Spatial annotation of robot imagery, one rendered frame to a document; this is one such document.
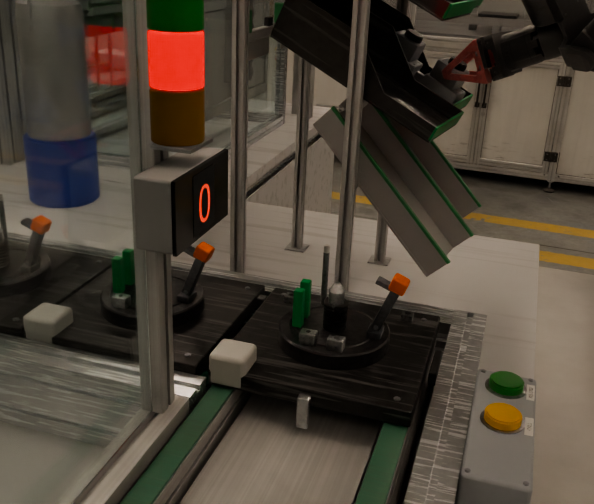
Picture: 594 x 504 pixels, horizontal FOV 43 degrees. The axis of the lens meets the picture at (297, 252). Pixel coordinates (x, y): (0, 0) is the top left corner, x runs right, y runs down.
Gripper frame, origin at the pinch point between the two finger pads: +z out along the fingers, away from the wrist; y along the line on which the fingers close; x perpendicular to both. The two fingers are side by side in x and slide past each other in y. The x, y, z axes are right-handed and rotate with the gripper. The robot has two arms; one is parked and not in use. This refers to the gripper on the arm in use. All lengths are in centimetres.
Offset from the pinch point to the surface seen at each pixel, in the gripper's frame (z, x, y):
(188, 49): -3, -7, 65
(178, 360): 21, 23, 56
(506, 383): -11, 37, 38
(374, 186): 8.1, 12.5, 20.7
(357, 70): 3.3, -3.6, 24.6
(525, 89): 94, 14, -356
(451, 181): 8.3, 17.8, -7.0
